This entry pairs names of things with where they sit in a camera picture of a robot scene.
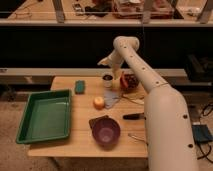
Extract black box on shelf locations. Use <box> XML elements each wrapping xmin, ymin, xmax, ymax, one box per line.
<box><xmin>185</xmin><ymin>54</ymin><xmax>213</xmax><ymax>82</ymax></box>

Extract black handled knife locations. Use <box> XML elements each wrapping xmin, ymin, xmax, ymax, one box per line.
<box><xmin>123</xmin><ymin>113</ymin><xmax>145</xmax><ymax>120</ymax></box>

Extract wooden table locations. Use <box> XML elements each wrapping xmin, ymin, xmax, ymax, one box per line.
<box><xmin>28</xmin><ymin>76</ymin><xmax>148</xmax><ymax>158</ymax></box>

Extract metal spoon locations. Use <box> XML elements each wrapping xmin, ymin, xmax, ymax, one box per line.
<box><xmin>128</xmin><ymin>133</ymin><xmax>147</xmax><ymax>144</ymax></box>

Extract green sponge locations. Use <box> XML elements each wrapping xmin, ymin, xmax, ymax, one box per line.
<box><xmin>75</xmin><ymin>80</ymin><xmax>85</xmax><ymax>94</ymax></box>

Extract orange fruit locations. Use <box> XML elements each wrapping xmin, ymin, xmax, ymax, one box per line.
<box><xmin>93</xmin><ymin>97</ymin><xmax>105</xmax><ymax>110</ymax></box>

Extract grey cloth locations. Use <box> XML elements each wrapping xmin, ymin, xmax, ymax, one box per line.
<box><xmin>104</xmin><ymin>90</ymin><xmax>120</xmax><ymax>109</ymax></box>

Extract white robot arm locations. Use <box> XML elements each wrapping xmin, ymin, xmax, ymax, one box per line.
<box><xmin>98</xmin><ymin>36</ymin><xmax>199</xmax><ymax>171</ymax></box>

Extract dark brown square plate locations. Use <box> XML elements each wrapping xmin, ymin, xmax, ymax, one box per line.
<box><xmin>89</xmin><ymin>115</ymin><xmax>109</xmax><ymax>130</ymax></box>

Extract green plastic tray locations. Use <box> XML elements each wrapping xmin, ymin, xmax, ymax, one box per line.
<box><xmin>16</xmin><ymin>90</ymin><xmax>72</xmax><ymax>144</ymax></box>

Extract metal utensil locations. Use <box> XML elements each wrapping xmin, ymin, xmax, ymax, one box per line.
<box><xmin>122</xmin><ymin>94</ymin><xmax>144</xmax><ymax>105</ymax></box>

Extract blue foot pedal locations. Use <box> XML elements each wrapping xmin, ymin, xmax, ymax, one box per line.
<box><xmin>192</xmin><ymin>125</ymin><xmax>213</xmax><ymax>143</ymax></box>

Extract red basket with items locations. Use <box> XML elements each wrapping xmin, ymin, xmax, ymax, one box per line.
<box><xmin>120</xmin><ymin>72</ymin><xmax>139</xmax><ymax>90</ymax></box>

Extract purple bowl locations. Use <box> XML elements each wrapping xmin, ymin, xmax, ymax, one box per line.
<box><xmin>92</xmin><ymin>118</ymin><xmax>120</xmax><ymax>146</ymax></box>

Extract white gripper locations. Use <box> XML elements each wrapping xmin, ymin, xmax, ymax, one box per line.
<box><xmin>98</xmin><ymin>50</ymin><xmax>124</xmax><ymax>79</ymax></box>

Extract white cup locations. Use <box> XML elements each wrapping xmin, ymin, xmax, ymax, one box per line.
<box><xmin>102</xmin><ymin>74</ymin><xmax>113</xmax><ymax>88</ymax></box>

